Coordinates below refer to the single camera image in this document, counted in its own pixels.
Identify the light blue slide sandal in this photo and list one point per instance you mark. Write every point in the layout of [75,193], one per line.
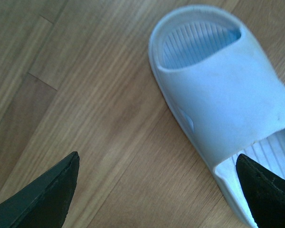
[224,93]

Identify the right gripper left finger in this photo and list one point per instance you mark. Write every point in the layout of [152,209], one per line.
[45,202]

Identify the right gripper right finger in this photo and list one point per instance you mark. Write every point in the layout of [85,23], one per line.
[264,192]

